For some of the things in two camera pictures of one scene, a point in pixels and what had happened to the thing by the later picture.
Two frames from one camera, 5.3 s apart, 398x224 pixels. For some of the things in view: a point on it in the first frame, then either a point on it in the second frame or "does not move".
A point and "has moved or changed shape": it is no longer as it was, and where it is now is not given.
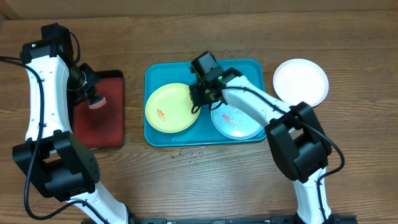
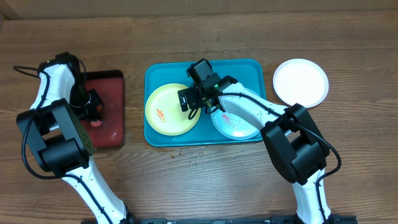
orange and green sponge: x=97 y=102 has moved or changed shape
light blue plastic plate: x=234 y=123 does not move
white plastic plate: x=301 y=80 does not move
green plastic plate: x=168 y=108 does not move
